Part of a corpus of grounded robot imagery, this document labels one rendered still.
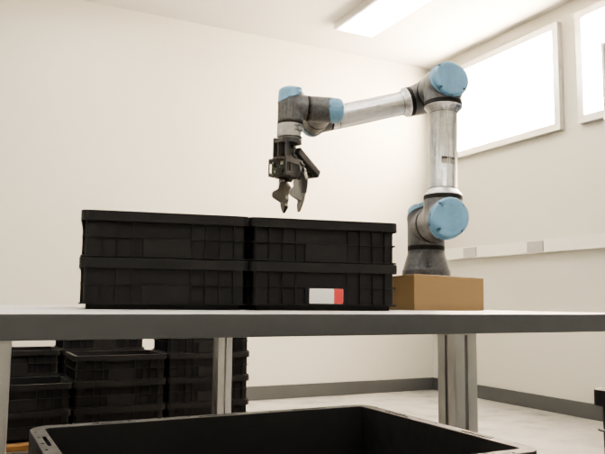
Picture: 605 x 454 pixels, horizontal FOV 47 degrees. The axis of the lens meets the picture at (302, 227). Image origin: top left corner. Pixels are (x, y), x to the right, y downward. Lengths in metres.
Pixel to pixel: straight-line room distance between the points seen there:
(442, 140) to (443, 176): 0.11
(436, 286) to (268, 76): 3.63
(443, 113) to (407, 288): 0.53
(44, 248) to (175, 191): 0.97
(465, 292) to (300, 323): 1.00
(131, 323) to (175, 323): 0.07
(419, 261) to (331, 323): 0.91
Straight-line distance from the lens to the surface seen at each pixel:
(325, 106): 2.03
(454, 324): 1.43
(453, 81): 2.14
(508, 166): 5.39
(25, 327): 1.11
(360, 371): 5.62
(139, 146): 5.01
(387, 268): 1.81
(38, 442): 0.69
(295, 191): 1.96
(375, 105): 2.21
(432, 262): 2.14
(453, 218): 2.04
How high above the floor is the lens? 0.72
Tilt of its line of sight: 6 degrees up
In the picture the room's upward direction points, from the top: 1 degrees clockwise
